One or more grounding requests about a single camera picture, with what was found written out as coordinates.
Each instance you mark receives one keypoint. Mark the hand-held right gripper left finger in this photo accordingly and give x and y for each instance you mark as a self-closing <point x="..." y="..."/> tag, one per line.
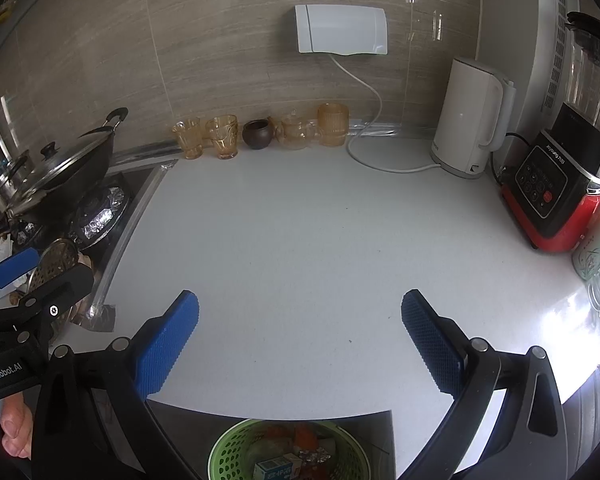
<point x="167" y="340"/>

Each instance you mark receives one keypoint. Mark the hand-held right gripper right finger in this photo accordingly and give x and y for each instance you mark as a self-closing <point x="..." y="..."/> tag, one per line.
<point x="430" y="345"/>

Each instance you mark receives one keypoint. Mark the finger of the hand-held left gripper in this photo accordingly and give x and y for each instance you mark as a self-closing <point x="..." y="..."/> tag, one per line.
<point x="60" y="290"/>
<point x="15" y="266"/>

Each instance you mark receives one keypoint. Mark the green plastic basket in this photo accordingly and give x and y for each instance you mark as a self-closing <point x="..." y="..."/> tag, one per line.
<point x="227" y="452"/>

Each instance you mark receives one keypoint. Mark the orange foam fruit net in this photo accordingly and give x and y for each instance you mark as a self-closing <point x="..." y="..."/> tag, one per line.
<point x="306" y="437"/>

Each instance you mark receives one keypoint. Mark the aluminium foil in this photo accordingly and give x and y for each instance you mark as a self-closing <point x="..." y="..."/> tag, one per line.
<point x="314" y="456"/>

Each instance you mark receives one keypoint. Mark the blue and white carton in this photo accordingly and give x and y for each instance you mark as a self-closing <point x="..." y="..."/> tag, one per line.
<point x="277" y="467"/>

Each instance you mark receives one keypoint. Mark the person's left hand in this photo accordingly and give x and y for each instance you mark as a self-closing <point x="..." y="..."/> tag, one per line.
<point x="15" y="425"/>

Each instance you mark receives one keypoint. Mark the perforated metal steamer plate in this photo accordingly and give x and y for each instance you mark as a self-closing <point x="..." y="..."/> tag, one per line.
<point x="55" y="262"/>

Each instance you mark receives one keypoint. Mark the steel pot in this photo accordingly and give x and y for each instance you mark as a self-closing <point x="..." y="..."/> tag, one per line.
<point x="2" y="185"/>

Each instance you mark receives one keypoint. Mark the glass wok lid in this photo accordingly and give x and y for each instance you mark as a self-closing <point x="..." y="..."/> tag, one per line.
<point x="55" y="170"/>

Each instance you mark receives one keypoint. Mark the black wok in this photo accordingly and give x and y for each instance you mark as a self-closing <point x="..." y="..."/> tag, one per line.
<point x="90" y="170"/>

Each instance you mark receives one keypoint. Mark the black gas stove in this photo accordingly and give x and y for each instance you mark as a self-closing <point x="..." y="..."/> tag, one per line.
<point x="140" y="185"/>

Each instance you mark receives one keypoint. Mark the pale green mug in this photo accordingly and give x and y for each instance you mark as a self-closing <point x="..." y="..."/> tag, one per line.
<point x="592" y="255"/>

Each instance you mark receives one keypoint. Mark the red and black blender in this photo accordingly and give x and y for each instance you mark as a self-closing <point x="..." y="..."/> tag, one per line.
<point x="545" y="190"/>

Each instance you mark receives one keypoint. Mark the amber glass cup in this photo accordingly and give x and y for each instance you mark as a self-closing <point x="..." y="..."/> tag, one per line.
<point x="222" y="137"/>
<point x="186" y="139"/>

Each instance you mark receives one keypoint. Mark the brown clay cup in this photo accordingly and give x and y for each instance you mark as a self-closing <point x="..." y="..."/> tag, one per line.
<point x="257" y="135"/>

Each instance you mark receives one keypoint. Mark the white electric kettle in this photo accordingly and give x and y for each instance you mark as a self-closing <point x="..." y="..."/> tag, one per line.
<point x="467" y="115"/>

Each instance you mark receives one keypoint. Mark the ribbed amber glass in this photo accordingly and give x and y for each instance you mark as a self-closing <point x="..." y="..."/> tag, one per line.
<point x="333" y="125"/>

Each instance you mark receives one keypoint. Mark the small glass teapot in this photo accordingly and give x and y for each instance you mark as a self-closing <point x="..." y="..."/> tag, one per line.
<point x="295" y="132"/>

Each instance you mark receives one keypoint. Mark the white wall socket cover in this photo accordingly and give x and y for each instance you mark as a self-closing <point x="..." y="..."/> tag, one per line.
<point x="340" y="30"/>

